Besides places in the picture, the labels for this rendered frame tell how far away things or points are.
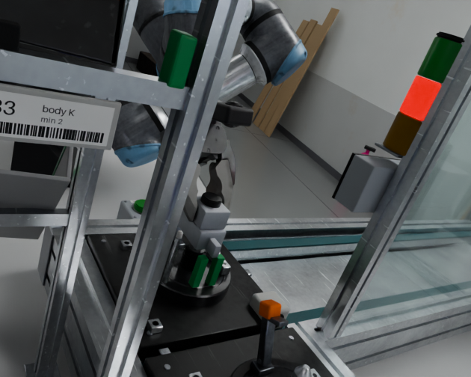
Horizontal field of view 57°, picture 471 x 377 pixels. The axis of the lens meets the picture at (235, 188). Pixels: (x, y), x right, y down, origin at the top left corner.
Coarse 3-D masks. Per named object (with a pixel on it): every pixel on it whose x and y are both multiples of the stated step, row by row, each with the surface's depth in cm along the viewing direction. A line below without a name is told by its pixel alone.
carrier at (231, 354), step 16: (256, 336) 61; (288, 336) 63; (176, 352) 53; (192, 352) 54; (208, 352) 55; (224, 352) 56; (240, 352) 57; (256, 352) 58; (272, 352) 59; (288, 352) 60; (304, 352) 61; (144, 368) 51; (160, 368) 50; (176, 368) 51; (192, 368) 52; (208, 368) 53; (224, 368) 53; (240, 368) 52; (256, 368) 51; (272, 368) 52; (288, 368) 54; (304, 368) 46; (320, 368) 59
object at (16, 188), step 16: (64, 160) 40; (0, 176) 36; (16, 176) 36; (32, 176) 36; (48, 176) 37; (64, 176) 39; (0, 192) 40; (16, 192) 40; (32, 192) 40; (48, 192) 40; (48, 208) 46
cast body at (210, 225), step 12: (204, 204) 61; (216, 204) 61; (204, 216) 60; (216, 216) 61; (228, 216) 62; (180, 228) 65; (192, 228) 62; (204, 228) 61; (216, 228) 62; (192, 240) 62; (204, 240) 61; (216, 240) 62; (216, 252) 61
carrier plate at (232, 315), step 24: (96, 240) 68; (120, 240) 70; (96, 264) 65; (120, 264) 65; (240, 264) 76; (120, 288) 60; (240, 288) 69; (168, 312) 59; (192, 312) 61; (216, 312) 62; (240, 312) 64; (144, 336) 54; (168, 336) 55; (192, 336) 57; (216, 336) 59; (240, 336) 62
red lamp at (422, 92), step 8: (416, 80) 56; (424, 80) 55; (416, 88) 55; (424, 88) 55; (432, 88) 54; (408, 96) 56; (416, 96) 55; (424, 96) 55; (432, 96) 54; (408, 104) 56; (416, 104) 55; (424, 104) 55; (408, 112) 56; (416, 112) 55; (424, 112) 55
